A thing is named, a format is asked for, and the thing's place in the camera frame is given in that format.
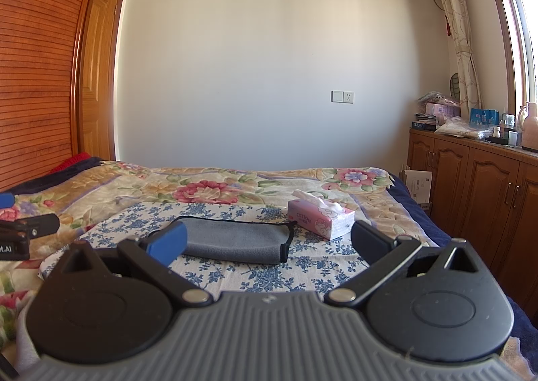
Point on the white cardboard envelope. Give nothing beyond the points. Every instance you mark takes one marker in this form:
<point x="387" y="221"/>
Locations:
<point x="418" y="185"/>

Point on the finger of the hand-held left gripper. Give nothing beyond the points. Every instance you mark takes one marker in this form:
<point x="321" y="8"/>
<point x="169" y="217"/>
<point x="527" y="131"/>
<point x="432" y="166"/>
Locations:
<point x="35" y="224"/>
<point x="4" y="200"/>

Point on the red cloth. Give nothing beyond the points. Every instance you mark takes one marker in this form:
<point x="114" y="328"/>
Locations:
<point x="73" y="161"/>

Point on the wooden window frame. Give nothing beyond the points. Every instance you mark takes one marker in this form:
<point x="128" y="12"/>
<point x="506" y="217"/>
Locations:
<point x="510" y="49"/>

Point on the pink bottle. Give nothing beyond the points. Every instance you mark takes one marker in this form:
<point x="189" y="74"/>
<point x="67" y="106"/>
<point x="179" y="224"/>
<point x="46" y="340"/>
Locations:
<point x="530" y="128"/>

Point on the patterned beige curtain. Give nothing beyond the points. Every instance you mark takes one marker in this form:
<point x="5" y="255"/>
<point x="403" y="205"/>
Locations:
<point x="458" y="28"/>

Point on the blue printed box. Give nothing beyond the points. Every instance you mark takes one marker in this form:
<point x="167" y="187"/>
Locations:
<point x="484" y="116"/>

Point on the pink tissue box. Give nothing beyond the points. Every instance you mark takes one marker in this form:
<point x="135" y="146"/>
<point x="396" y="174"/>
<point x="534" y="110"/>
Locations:
<point x="313" y="219"/>

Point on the white cup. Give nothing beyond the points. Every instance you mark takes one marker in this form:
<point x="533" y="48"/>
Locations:
<point x="512" y="138"/>

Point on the blue floral white cloth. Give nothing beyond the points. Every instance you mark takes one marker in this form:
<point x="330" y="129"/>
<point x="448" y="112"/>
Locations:
<point x="260" y="276"/>

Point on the clear plastic bag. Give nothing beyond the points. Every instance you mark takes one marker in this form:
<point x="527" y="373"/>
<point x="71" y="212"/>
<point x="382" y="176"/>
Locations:
<point x="460" y="126"/>

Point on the pink cardboard box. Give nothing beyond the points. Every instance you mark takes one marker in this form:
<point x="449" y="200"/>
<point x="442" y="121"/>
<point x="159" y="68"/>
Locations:
<point x="443" y="110"/>

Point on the white wall socket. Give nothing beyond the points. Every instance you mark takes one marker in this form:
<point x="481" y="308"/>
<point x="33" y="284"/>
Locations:
<point x="349" y="97"/>

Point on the floral bedspread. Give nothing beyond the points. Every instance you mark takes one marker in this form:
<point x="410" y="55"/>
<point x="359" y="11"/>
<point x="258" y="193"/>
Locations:
<point x="210" y="187"/>

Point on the wooden room door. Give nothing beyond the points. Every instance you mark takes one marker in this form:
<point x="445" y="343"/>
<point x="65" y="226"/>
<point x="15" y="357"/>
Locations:
<point x="98" y="70"/>

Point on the green hand fan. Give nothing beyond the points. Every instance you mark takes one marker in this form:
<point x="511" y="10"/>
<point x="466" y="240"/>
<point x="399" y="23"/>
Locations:
<point x="455" y="87"/>

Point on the small white bottle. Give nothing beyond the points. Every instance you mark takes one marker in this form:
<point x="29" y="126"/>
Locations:
<point x="496" y="133"/>

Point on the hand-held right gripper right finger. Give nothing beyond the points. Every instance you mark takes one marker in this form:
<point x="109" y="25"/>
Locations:
<point x="372" y="242"/>

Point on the purple and grey towel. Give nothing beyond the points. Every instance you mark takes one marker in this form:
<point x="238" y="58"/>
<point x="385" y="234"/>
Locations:
<point x="235" y="242"/>

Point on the floral quilt bed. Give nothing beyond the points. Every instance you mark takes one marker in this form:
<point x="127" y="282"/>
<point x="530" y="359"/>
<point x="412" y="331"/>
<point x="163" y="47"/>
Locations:
<point x="420" y="213"/>

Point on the stack of books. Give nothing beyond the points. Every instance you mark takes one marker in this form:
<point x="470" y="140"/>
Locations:
<point x="424" y="122"/>

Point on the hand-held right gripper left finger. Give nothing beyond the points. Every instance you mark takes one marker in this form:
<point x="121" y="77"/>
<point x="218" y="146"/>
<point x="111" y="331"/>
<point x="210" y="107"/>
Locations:
<point x="168" y="244"/>

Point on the white wall switch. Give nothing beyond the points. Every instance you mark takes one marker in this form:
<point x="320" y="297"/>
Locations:
<point x="337" y="97"/>

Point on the wooden cabinet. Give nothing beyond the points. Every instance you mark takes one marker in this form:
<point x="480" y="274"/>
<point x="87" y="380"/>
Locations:
<point x="483" y="187"/>

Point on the louvred wooden wardrobe door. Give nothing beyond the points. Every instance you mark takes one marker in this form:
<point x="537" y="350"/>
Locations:
<point x="38" y="70"/>

